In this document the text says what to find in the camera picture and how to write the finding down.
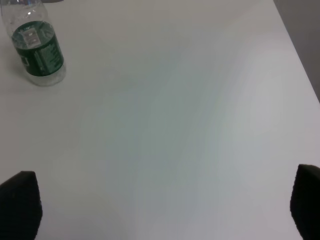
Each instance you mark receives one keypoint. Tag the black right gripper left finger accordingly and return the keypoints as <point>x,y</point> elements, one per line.
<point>20,207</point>

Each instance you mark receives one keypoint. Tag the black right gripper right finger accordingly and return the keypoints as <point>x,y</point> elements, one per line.
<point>305,201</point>

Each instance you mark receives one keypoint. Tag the clear green-label water bottle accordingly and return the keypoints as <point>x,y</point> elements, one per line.
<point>33,36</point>

